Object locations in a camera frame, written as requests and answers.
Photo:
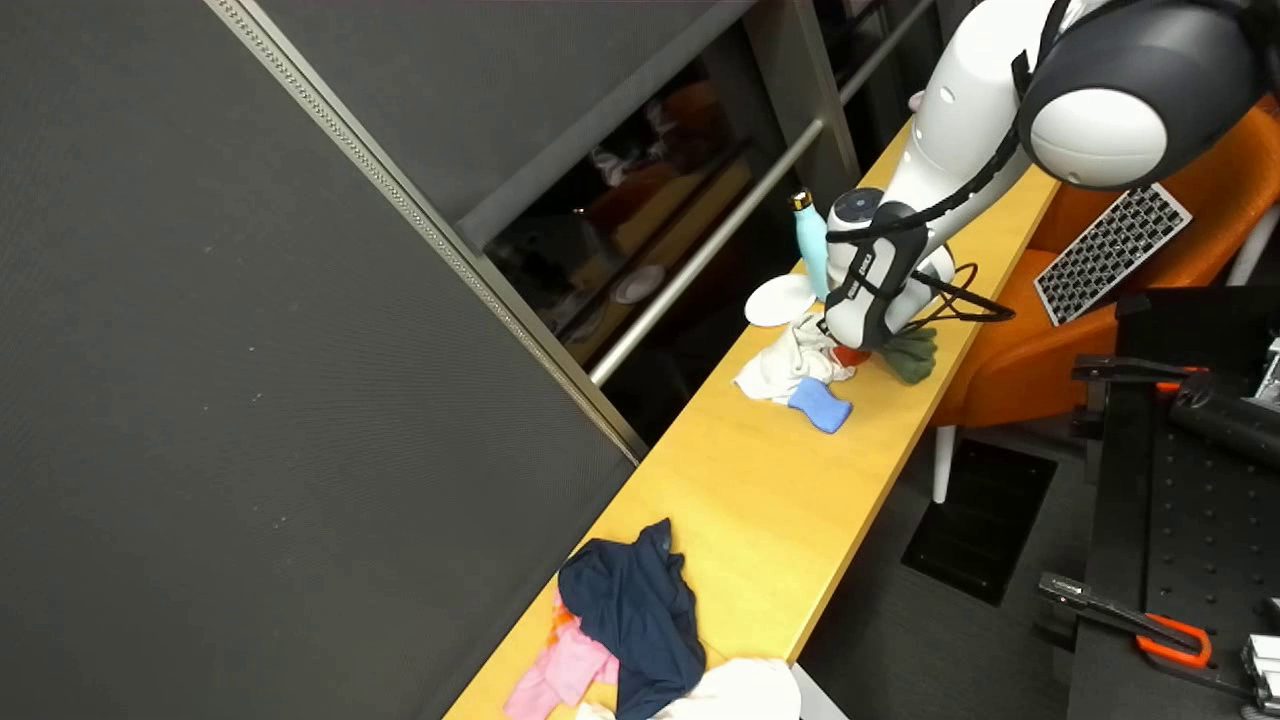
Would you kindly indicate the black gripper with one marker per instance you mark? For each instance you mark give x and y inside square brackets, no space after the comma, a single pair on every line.
[880,271]

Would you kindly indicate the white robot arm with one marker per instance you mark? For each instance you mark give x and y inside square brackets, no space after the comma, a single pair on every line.
[1097,92]

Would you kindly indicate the blue sponge object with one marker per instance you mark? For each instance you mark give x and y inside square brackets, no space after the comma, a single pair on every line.
[821,406]

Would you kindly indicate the silver window handrail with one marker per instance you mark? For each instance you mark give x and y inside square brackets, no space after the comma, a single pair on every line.
[701,259]

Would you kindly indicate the light blue water bottle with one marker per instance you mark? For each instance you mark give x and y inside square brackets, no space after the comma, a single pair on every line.
[811,242]

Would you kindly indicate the white plate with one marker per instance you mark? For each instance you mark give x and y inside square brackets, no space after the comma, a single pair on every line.
[777,302]

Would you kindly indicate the black perforated breadboard plate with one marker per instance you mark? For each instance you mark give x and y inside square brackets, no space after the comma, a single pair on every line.
[1184,530]

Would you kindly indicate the navy blue cloth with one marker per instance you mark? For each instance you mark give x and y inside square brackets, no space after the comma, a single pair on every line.
[636,605]

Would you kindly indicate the white cloth pile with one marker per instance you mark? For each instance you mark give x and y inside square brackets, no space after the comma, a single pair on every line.
[740,690]

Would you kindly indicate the orange black clamp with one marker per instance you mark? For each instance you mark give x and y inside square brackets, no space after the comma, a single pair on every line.
[1158,639]

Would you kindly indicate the pink cloth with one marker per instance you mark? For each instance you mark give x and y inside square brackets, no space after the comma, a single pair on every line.
[560,672]

